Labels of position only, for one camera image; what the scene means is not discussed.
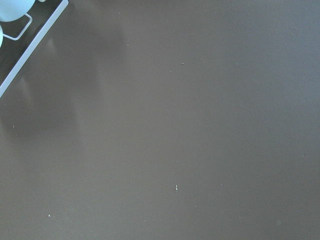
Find white plastic cup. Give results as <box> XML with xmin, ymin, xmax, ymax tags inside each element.
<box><xmin>0</xmin><ymin>25</ymin><xmax>4</xmax><ymax>47</ymax></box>

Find white wire cup rack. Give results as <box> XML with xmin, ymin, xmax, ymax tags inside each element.
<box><xmin>0</xmin><ymin>0</ymin><xmax>69</xmax><ymax>95</ymax></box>

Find light blue plastic cup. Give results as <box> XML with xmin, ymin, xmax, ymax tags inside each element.
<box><xmin>0</xmin><ymin>0</ymin><xmax>35</xmax><ymax>22</ymax></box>

